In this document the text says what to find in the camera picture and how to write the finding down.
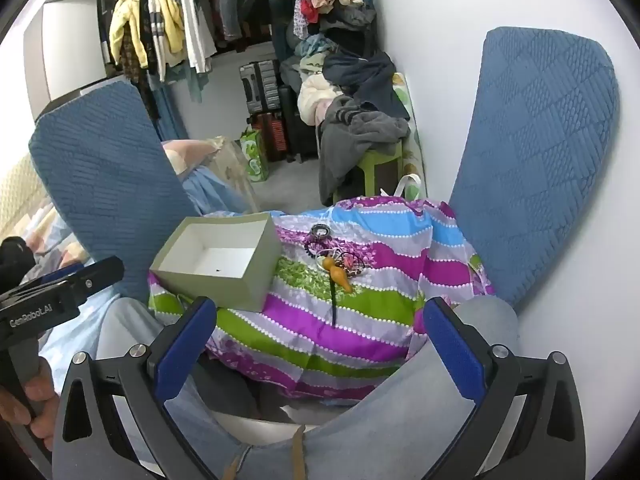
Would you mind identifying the person's left hand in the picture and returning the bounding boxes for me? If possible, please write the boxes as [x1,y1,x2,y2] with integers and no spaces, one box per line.
[0,357,63,443]

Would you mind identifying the red suitcase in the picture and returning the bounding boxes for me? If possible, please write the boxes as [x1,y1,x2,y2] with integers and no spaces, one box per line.
[250,112,288,163]

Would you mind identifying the white striped sweater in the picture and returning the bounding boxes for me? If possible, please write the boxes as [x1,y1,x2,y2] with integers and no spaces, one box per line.
[147,0,168,81]

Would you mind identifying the blue curtain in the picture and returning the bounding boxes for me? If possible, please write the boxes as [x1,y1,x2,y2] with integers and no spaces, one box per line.
[150,82,188,143]

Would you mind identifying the teal garment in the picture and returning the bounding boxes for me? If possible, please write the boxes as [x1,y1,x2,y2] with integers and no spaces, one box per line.
[165,60,211,103]

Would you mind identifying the brown plaid garment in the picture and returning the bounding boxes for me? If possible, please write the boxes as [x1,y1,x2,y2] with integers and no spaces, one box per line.
[120,25,161,121]

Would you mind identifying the cream fluffy coat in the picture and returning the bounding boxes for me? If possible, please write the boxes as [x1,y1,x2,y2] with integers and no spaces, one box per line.
[298,74,346,126]

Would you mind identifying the pink pillow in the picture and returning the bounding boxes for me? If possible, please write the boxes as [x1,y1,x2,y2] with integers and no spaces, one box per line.
[161,139,223,176]

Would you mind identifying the fruit print board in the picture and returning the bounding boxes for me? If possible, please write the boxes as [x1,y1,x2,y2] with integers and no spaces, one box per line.
[392,72,428,201]

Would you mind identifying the beige bed cover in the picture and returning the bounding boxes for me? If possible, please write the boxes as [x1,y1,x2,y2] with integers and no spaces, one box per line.
[205,137,261,213]

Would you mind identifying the yellow hoodie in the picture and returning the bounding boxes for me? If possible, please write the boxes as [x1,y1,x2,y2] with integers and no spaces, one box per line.
[109,0,156,68]
[160,0,187,67]

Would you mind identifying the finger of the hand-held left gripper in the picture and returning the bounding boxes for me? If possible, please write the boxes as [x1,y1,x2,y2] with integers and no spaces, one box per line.
[10,262,96,301]
[62,256,125,306]

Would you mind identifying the person's right leg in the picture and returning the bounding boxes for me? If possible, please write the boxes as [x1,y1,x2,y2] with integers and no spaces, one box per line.
[240,296,521,480]

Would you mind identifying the grey-green cardboard box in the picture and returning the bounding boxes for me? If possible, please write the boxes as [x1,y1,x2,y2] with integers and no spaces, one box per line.
[149,212,283,313]

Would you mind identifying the cream quilted headboard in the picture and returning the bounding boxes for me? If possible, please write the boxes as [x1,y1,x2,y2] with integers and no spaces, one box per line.
[0,152,53,233]

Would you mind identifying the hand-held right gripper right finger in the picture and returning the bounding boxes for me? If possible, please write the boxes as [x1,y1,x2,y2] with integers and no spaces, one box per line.
[422,296,587,480]

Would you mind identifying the green plastic stool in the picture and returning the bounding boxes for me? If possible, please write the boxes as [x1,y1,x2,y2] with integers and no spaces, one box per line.
[357,140,403,198]

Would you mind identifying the brown strap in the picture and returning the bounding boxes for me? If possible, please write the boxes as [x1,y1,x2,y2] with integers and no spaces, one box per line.
[222,425,308,480]

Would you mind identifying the white bag handle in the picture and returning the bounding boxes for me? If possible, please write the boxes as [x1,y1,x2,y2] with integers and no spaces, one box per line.
[380,174,423,201]

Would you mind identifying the pile of bracelets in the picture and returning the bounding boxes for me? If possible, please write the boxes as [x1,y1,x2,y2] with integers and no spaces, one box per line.
[304,224,371,278]

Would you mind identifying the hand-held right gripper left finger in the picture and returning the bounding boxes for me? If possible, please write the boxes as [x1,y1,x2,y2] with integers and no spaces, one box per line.
[52,296,218,480]

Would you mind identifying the hanging denim jacket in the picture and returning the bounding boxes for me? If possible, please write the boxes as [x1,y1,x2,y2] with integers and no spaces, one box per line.
[217,0,256,41]

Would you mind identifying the black suitcase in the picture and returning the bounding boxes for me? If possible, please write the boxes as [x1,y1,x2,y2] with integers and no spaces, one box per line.
[277,85,321,163]

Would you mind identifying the green shopping bag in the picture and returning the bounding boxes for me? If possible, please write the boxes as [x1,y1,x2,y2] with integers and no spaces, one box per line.
[240,129,270,183]

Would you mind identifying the blue quilted cushion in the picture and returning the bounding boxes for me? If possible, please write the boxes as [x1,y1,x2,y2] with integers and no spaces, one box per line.
[447,27,621,311]
[28,81,201,306]

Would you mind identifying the colourful striped blanket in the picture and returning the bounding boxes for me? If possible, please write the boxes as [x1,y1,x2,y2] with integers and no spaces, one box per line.
[147,195,496,401]

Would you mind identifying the light blue bedsheet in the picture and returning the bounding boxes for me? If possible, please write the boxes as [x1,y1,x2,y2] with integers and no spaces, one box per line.
[182,167,251,216]

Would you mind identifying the white shirt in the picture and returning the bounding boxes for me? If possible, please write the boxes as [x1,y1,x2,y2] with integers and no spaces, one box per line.
[179,0,218,73]

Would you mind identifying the grey hooded sweatshirt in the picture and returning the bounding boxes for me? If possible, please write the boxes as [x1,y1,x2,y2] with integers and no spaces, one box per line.
[317,96,412,206]

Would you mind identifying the orange gourd pendant with tassel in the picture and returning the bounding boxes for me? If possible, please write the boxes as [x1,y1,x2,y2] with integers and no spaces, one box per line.
[321,255,354,330]

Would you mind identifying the navy jacket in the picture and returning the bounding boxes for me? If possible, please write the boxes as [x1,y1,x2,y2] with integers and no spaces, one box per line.
[322,51,411,121]

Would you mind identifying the white cabinet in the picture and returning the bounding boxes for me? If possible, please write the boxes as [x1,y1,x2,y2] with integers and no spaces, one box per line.
[22,0,108,111]

